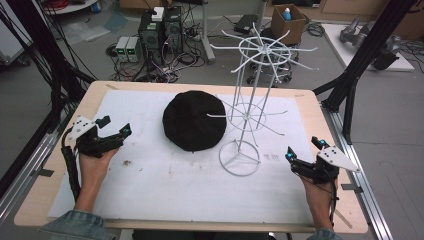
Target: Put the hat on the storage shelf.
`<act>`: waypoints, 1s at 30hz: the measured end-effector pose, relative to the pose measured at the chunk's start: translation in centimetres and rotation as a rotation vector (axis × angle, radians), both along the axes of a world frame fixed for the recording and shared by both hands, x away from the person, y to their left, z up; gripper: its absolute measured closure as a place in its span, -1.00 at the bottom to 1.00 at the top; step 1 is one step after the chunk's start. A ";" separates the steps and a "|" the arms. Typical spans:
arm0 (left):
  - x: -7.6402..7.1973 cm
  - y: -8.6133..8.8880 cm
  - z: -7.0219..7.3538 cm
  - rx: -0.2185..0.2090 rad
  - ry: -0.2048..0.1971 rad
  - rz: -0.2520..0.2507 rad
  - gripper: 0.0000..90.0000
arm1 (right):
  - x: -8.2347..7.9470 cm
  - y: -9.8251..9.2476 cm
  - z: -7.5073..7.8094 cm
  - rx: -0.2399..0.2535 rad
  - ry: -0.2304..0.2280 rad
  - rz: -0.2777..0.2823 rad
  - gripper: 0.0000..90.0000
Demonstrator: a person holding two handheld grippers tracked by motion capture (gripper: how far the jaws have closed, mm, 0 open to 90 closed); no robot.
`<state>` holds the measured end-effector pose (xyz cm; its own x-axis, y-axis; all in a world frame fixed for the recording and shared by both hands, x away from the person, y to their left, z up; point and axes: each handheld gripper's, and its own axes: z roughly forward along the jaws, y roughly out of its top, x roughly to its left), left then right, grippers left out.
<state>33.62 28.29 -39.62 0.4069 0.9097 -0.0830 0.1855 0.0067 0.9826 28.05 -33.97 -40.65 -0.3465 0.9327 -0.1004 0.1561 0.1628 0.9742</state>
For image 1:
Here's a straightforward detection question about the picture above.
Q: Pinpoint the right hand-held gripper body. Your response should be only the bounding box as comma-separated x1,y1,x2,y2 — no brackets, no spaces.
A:
292,145,362,185

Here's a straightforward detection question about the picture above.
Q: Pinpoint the person's right hand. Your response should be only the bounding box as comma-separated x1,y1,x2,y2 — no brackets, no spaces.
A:
300,176,340,213

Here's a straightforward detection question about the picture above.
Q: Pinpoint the aluminium rail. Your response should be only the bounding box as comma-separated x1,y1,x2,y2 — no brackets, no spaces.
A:
0,109,73,225
320,101,396,240

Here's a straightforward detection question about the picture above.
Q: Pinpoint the black metal frame strut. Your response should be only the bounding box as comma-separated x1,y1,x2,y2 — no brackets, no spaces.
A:
312,0,419,145
0,0,98,134

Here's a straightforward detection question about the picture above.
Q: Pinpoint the white box device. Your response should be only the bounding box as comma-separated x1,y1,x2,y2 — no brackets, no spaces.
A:
151,6,166,23

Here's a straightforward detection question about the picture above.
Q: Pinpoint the flat black device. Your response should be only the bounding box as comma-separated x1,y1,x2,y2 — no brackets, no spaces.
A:
233,13,260,35

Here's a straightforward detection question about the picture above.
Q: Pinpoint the tangle of floor cables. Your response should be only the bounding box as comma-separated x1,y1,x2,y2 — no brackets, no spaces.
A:
105,19,208,84

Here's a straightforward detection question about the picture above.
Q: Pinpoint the person's left hand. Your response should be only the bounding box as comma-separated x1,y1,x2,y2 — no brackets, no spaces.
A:
78,148,120,192

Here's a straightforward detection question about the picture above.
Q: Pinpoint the black computer tower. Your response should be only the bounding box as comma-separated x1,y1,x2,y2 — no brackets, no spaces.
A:
137,12,165,65
162,5,184,55

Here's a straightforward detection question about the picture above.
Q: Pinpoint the grey power supply unit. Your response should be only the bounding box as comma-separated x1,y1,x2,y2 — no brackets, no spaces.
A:
126,36,143,63
115,36,130,63

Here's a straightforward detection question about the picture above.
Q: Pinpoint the white floor board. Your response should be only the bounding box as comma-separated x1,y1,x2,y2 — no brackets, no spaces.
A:
321,22,416,73

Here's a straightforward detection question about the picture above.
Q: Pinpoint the white wire display rack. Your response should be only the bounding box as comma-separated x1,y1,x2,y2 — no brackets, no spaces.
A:
206,21,320,178

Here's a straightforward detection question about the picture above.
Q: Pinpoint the black beret hat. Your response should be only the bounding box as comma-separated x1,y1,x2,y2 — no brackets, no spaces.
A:
162,89,228,153

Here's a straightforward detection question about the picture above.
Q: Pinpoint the thick black sleeved cable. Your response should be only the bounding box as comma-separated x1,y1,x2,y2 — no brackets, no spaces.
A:
60,128,82,203

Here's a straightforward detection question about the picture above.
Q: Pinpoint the white foam mat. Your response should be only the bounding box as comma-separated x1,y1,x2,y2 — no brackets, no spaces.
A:
48,89,315,226

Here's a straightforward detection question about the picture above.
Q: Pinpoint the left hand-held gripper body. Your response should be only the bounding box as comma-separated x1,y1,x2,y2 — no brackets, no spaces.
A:
68,115,125,159

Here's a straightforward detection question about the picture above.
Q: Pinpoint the thin black cable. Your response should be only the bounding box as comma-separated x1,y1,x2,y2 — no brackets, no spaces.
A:
327,181,338,228

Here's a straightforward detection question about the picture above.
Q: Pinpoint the blue denim right sleeve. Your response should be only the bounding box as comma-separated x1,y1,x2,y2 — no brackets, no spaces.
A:
305,227,345,240

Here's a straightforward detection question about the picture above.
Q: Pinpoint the white round table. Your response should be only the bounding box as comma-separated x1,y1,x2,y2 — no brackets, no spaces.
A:
42,0,100,16

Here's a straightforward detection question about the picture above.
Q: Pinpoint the grey tape piece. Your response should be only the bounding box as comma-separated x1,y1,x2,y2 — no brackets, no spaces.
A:
340,182,364,195
35,167,55,178

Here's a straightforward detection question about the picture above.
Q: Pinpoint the wheeled stool base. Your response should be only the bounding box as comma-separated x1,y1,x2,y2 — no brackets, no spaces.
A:
245,54,296,86

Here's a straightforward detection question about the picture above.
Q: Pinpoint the cardboard box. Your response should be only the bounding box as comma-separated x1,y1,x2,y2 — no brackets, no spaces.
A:
270,3,308,46

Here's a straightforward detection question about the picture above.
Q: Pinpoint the grey metal table leg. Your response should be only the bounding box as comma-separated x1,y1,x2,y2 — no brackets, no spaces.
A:
198,0,217,65

